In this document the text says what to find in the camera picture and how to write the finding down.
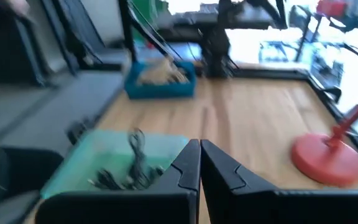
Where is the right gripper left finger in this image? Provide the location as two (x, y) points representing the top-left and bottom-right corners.
(35, 139), (201, 224)

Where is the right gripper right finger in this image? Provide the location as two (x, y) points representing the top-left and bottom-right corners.
(201, 139), (358, 224)

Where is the short black USB cable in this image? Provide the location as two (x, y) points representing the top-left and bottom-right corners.
(87, 169), (129, 191)

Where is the blue plastic bin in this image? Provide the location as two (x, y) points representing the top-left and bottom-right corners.
(124, 58), (197, 100)

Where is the white cable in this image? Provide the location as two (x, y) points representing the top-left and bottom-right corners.
(137, 67), (167, 85)
(152, 57), (190, 83)

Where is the red desk lamp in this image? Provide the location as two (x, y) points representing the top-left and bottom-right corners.
(291, 90), (358, 188)

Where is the translucent green plastic bin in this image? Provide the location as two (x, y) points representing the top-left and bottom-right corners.
(40, 128), (190, 200)

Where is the dark grey desk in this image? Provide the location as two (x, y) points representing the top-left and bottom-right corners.
(0, 70), (127, 156)

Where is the red box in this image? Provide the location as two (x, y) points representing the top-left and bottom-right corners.
(316, 0), (348, 17)

